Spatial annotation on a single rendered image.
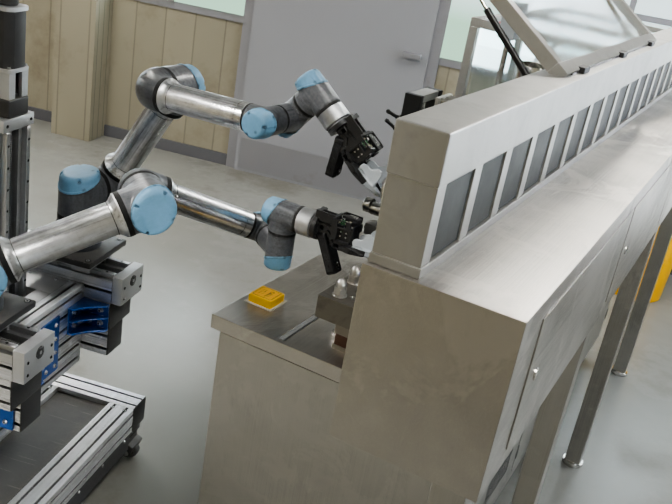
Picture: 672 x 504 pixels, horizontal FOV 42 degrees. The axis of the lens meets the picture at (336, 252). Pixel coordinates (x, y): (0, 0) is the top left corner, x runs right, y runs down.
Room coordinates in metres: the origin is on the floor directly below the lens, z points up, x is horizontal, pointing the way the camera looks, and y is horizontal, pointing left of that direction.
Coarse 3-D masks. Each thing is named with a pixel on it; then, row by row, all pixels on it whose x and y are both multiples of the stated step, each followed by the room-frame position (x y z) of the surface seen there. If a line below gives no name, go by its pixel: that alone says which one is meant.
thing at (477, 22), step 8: (480, 16) 3.13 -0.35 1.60; (496, 16) 3.23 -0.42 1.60; (472, 24) 3.06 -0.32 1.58; (480, 24) 3.05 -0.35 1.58; (488, 24) 3.04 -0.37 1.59; (472, 32) 3.06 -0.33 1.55; (472, 40) 3.06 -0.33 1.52; (472, 48) 3.06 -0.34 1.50; (464, 56) 3.07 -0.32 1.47; (472, 56) 3.07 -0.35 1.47; (464, 64) 3.06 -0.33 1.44; (464, 72) 3.06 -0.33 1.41; (464, 80) 3.06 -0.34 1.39; (456, 88) 3.07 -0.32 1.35; (464, 88) 3.06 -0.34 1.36; (456, 96) 3.07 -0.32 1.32
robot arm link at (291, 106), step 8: (280, 104) 2.18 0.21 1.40; (288, 104) 2.19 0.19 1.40; (296, 104) 2.18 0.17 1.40; (288, 112) 2.16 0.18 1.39; (296, 112) 2.18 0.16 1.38; (304, 112) 2.18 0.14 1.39; (296, 120) 2.18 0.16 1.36; (304, 120) 2.20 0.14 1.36; (288, 128) 2.15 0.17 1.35; (296, 128) 2.20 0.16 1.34; (280, 136) 2.21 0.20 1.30; (288, 136) 2.22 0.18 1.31
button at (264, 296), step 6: (258, 288) 2.07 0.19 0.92; (264, 288) 2.08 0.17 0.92; (270, 288) 2.09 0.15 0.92; (252, 294) 2.03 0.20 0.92; (258, 294) 2.04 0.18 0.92; (264, 294) 2.04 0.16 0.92; (270, 294) 2.05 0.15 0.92; (276, 294) 2.06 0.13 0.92; (282, 294) 2.06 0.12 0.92; (252, 300) 2.03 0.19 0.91; (258, 300) 2.02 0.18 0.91; (264, 300) 2.02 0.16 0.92; (270, 300) 2.02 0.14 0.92; (276, 300) 2.03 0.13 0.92; (282, 300) 2.06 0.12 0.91; (264, 306) 2.01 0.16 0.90; (270, 306) 2.01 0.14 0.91
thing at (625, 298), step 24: (648, 264) 3.76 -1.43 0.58; (624, 288) 2.91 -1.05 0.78; (648, 288) 3.74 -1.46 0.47; (624, 312) 2.90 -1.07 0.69; (624, 336) 3.76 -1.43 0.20; (576, 360) 1.94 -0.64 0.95; (600, 360) 2.91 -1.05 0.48; (624, 360) 3.74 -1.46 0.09; (600, 384) 2.90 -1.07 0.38; (552, 408) 1.95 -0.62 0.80; (552, 432) 1.94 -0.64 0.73; (576, 432) 2.91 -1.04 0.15; (528, 456) 1.96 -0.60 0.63; (576, 456) 2.90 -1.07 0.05; (528, 480) 1.95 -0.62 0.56
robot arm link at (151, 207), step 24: (120, 192) 1.93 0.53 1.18; (144, 192) 1.91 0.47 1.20; (168, 192) 1.95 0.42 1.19; (72, 216) 1.88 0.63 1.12; (96, 216) 1.89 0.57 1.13; (120, 216) 1.89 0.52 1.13; (144, 216) 1.90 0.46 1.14; (168, 216) 1.94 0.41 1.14; (0, 240) 1.80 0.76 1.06; (24, 240) 1.81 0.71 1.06; (48, 240) 1.83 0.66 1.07; (72, 240) 1.84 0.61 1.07; (96, 240) 1.88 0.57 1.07; (0, 264) 1.76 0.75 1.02; (24, 264) 1.79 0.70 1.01; (0, 288) 1.74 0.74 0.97
